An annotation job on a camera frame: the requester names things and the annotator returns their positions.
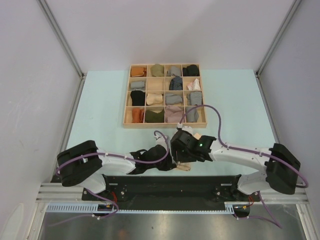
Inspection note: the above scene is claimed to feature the peach underwear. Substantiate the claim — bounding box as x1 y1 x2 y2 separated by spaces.
170 130 198 172
146 93 163 106

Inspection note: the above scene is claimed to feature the orange and cream underwear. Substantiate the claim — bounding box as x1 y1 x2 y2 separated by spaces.
131 107 145 124

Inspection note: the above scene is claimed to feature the black garment pile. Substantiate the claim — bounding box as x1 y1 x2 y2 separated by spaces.
130 90 146 107

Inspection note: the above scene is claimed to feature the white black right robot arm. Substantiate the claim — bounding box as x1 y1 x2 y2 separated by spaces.
170 129 301 201

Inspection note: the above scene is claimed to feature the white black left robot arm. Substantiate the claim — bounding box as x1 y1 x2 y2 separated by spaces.
55 140 177 200

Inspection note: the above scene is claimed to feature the grey rolled underwear bottom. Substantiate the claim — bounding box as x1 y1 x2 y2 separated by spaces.
185 106 199 123

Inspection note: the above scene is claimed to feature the dark green rolled underwear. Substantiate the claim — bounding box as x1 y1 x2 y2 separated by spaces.
144 109 165 123

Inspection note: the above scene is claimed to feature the grey rolled underwear middle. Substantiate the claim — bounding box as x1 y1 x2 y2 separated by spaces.
165 93 183 105

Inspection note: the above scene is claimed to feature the grey striped rolled underwear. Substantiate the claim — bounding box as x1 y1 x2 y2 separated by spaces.
186 91 203 106

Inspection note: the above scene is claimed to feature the peach rolled underwear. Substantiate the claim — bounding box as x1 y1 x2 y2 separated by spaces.
146 93 163 106

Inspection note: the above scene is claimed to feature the pink white rolled underwear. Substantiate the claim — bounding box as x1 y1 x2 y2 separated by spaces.
187 78 201 91

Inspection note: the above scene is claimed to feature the navy striped rolled underwear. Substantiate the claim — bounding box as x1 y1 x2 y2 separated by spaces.
169 76 183 91

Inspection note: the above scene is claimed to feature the grey rolled underwear left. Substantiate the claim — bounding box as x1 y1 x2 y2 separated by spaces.
129 80 146 91

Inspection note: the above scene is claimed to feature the grey rolled underwear top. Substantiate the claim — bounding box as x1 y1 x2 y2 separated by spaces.
166 65 182 77

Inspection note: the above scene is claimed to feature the black rolled underwear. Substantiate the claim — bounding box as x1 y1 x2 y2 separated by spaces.
182 64 200 77

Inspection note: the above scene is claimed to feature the olive rolled underwear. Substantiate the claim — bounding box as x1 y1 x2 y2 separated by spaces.
150 64 165 77

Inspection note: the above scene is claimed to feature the orange rolled underwear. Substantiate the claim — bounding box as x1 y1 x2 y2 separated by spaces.
130 66 147 78

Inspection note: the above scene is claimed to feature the wooden grid organizer tray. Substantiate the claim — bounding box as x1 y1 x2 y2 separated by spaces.
123 63 208 129

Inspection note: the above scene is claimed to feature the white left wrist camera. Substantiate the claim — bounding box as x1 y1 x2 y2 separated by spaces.
154 135 170 150

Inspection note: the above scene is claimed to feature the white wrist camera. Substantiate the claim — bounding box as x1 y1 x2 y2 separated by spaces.
176 123 194 136
154 135 170 150

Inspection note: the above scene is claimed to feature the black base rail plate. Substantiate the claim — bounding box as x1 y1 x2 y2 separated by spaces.
51 174 293 212

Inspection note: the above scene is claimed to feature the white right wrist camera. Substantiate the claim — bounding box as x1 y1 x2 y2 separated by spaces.
176 123 194 136

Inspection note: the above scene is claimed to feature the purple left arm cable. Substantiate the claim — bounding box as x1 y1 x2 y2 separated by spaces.
55 129 171 227

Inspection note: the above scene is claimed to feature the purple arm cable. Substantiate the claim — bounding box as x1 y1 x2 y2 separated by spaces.
55 129 171 227
177 104 309 228

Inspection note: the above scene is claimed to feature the aluminium frame profile front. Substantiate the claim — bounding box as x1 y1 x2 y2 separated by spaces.
36 183 309 205

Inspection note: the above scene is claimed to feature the white slotted cable duct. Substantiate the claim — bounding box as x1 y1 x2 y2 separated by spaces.
45 202 250 216

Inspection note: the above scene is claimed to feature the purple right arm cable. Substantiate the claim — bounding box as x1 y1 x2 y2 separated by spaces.
177 104 309 228

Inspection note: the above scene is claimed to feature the aluminium corner post right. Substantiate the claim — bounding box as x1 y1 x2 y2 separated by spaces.
254 0 303 79

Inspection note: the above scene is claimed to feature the aluminium corner post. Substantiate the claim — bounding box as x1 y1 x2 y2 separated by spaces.
254 0 303 79
36 0 87 80

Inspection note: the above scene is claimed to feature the aluminium corner post left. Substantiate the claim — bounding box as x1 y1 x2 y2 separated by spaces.
36 0 87 80

